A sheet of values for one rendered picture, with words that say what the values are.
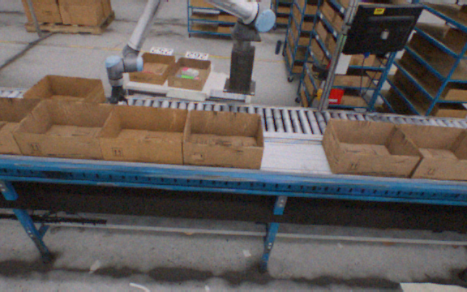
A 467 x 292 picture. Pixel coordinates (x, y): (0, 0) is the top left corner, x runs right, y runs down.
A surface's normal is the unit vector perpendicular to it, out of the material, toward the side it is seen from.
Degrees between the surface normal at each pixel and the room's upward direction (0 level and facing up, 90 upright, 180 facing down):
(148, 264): 0
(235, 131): 89
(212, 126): 89
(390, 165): 90
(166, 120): 89
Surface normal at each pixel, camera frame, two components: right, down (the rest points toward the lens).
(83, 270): 0.07, -0.78
